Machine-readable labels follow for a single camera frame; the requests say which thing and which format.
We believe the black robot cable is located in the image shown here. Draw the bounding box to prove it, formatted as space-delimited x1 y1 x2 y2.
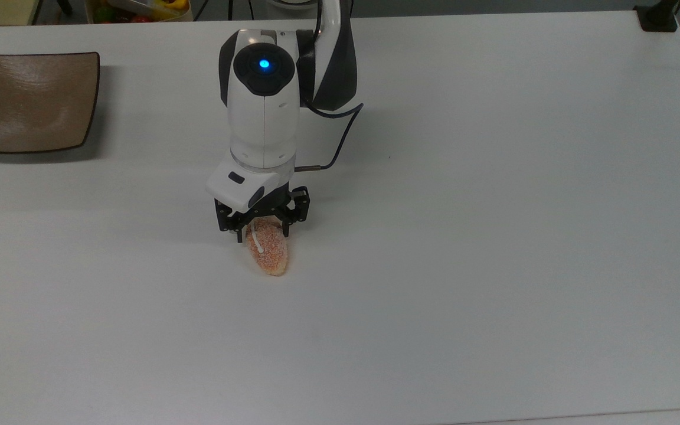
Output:
295 102 365 172

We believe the black table clamp mount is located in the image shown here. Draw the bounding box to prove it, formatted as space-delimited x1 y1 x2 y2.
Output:
633 0 680 32

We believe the sugared orange bread roll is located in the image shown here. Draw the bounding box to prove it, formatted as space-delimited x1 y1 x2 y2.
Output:
246 216 292 277

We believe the box of toy fruit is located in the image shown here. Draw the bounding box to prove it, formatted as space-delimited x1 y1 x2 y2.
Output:
86 0 193 24

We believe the brown square ceramic plate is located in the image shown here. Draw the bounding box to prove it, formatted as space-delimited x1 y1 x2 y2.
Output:
0 52 101 155

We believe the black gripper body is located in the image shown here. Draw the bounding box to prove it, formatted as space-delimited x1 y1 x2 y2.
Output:
214 185 312 233

